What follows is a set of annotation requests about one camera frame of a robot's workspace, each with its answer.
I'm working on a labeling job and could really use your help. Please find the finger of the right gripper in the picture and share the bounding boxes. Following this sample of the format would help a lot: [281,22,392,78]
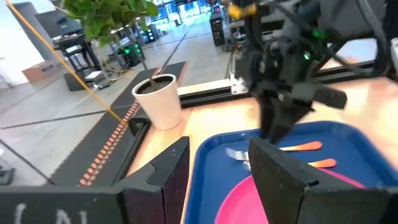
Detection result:
[259,96,276,139]
[270,102,312,144]

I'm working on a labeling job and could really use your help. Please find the black floor mat orange dashes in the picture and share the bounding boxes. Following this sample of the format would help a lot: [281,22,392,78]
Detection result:
[49,60,189,187]

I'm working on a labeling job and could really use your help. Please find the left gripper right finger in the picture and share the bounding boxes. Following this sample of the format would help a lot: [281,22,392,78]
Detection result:
[248,137,349,224]

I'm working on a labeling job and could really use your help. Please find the yellow cord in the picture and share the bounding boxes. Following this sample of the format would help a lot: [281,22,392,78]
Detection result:
[4,0,127,124]

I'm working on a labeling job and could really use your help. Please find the black side table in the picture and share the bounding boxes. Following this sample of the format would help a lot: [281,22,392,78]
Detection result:
[52,32,102,74]

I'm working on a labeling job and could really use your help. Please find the metal spoon orange handle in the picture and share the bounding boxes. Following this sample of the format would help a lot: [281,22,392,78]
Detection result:
[243,157,338,171]

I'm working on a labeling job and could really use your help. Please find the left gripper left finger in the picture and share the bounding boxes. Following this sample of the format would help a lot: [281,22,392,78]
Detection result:
[116,136,191,224]

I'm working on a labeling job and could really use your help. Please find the metal fork orange handle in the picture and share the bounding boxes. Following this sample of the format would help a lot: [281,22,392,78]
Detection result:
[225,141,323,162]

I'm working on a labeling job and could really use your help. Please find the cardboard box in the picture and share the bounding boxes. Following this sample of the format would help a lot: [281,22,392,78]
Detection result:
[21,60,60,83]

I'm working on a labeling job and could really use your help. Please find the black machine green lights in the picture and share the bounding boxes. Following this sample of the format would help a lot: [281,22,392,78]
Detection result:
[119,42,146,68]

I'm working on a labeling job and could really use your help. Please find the yellow cable bundle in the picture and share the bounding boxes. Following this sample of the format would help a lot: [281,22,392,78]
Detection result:
[228,2,259,20]

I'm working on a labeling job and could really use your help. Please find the pink plastic plate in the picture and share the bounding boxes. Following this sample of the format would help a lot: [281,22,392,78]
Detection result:
[214,167,367,224]

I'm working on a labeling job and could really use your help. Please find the potted green tree white pot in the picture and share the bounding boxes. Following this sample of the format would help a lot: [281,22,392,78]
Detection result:
[60,0,184,131]

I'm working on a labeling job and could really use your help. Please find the blue plastic tray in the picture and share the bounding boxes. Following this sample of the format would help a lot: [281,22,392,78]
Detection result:
[185,120,398,224]

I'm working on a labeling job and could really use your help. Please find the black computer tower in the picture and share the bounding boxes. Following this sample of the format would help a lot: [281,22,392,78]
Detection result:
[210,12,226,47]

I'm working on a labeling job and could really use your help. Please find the black monitor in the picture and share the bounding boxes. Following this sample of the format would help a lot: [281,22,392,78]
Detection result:
[34,9,84,40]

